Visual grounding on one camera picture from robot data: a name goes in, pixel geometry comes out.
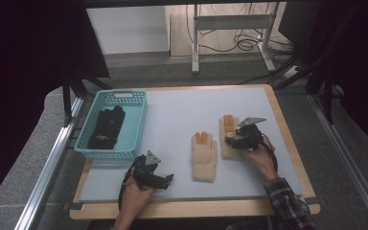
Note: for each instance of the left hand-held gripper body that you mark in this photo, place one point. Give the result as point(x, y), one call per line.
point(147, 172)

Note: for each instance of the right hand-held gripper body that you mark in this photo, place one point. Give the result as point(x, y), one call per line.
point(249, 135)

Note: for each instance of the beige knit glove orange fingertips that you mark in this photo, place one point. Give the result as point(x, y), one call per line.
point(204, 159)
point(226, 124)

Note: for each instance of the teal plastic basket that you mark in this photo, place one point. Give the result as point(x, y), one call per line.
point(132, 127)

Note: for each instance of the black glove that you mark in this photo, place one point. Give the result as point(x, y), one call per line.
point(113, 119)
point(100, 137)

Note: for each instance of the person's right hand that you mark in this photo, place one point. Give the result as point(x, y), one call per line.
point(262, 159)

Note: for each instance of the person's left hand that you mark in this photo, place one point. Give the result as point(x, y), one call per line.
point(134, 198)

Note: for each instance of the white table mat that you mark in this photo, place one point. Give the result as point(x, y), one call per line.
point(172, 121)

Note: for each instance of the white power strip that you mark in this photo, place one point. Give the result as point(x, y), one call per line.
point(290, 72)

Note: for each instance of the black stand legs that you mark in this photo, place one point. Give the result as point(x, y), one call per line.
point(327, 96)

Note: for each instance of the black tripod legs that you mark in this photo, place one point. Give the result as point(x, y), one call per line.
point(73, 92)

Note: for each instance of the dark curtain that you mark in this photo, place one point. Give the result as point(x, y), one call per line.
point(22, 80)
point(361, 64)

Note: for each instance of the white panel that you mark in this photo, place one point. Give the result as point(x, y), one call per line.
point(127, 28)

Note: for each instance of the aluminium rail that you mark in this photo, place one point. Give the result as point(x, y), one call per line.
point(48, 163)
point(351, 166)

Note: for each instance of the white metal stand frame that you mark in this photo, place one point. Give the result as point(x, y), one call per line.
point(233, 22)

